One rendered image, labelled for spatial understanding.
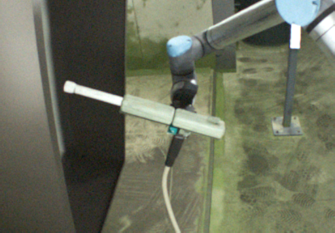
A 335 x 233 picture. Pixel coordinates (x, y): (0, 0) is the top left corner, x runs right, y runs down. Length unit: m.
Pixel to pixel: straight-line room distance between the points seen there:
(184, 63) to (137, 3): 1.68
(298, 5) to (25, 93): 0.55
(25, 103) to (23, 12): 0.16
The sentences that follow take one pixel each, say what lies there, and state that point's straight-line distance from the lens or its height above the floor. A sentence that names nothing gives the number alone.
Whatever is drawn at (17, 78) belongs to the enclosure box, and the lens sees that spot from 0.55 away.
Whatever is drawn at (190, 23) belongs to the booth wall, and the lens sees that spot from 2.76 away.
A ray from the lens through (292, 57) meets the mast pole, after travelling 2.01.
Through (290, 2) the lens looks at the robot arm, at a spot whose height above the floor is 1.21.
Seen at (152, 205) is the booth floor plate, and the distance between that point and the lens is 1.78.
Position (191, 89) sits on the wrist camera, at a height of 0.90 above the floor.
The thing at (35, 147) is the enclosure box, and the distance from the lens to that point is 0.63.
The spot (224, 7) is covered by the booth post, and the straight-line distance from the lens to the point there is 2.71.
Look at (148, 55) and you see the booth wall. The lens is 2.93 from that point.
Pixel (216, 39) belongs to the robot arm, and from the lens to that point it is 1.15.
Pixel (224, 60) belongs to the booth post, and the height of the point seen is 0.13.
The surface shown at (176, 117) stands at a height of 0.88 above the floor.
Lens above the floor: 1.41
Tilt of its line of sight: 33 degrees down
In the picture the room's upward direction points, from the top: 10 degrees counter-clockwise
